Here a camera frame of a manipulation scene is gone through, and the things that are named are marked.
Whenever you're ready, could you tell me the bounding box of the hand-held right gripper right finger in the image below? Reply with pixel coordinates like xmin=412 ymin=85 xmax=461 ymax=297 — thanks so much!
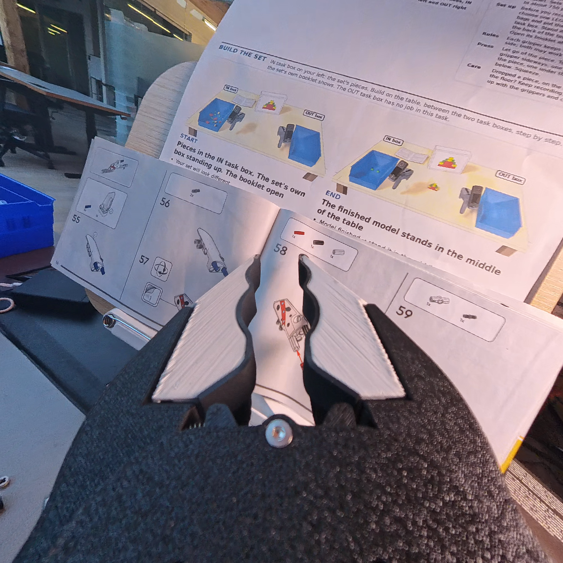
xmin=297 ymin=254 xmax=406 ymax=403

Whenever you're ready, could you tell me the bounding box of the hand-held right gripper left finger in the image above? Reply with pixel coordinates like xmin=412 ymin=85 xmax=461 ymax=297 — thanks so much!
xmin=151 ymin=254 xmax=262 ymax=405

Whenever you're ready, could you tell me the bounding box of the printed task sheet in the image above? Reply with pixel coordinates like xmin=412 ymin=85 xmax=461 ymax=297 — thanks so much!
xmin=158 ymin=0 xmax=563 ymax=304

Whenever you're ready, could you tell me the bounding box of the black office desk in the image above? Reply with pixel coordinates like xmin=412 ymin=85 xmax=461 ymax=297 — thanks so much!
xmin=0 ymin=66 xmax=130 ymax=177

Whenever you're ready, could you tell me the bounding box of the white metal stand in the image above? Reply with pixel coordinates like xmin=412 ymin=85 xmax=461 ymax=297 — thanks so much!
xmin=102 ymin=308 xmax=314 ymax=426

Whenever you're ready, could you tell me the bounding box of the open building instruction booklet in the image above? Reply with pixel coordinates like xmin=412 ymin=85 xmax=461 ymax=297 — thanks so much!
xmin=52 ymin=136 xmax=563 ymax=473

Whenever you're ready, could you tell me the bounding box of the blue plastic bin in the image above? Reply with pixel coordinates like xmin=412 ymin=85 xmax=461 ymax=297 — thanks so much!
xmin=0 ymin=173 xmax=56 ymax=259

